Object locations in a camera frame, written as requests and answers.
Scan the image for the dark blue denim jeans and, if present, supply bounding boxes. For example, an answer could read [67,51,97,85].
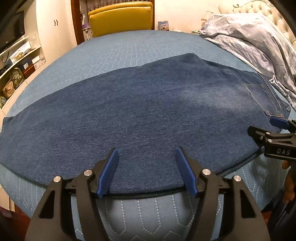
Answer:
[1,53,292,194]

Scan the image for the person right hand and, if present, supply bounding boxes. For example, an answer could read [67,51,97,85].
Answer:
[282,161,295,204]

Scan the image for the blue quilted bed mattress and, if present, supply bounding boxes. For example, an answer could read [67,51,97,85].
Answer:
[1,31,295,240]

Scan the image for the grey star pattern duvet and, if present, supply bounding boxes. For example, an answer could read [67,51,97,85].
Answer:
[199,13,295,108]

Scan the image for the cream tufted headboard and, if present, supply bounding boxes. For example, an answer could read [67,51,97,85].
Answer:
[218,1,295,49]

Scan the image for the small picture box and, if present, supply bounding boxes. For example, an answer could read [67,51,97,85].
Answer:
[158,21,169,31]

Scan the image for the white wardrobe shelf unit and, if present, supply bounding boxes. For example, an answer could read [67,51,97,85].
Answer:
[1,1,77,118]

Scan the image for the yellow leather armchair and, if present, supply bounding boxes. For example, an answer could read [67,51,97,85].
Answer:
[88,1,154,38]

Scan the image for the black flat television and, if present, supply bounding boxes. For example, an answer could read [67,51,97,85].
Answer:
[0,11,25,52]

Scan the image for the brown wooden door frame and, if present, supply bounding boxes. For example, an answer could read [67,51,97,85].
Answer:
[71,1,155,45]

